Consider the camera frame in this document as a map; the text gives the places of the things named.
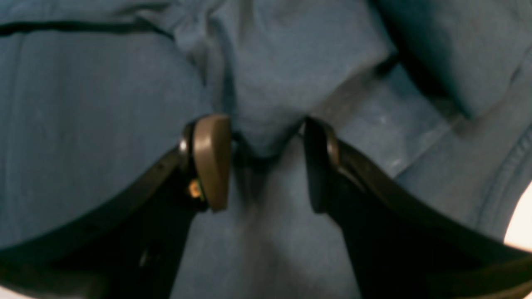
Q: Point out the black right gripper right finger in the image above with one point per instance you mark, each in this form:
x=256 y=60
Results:
x=399 y=247

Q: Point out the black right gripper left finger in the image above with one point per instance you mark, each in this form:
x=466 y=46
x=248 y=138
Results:
x=131 y=246

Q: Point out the dark blue t-shirt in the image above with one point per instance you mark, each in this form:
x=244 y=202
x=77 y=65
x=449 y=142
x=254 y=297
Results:
x=437 y=93

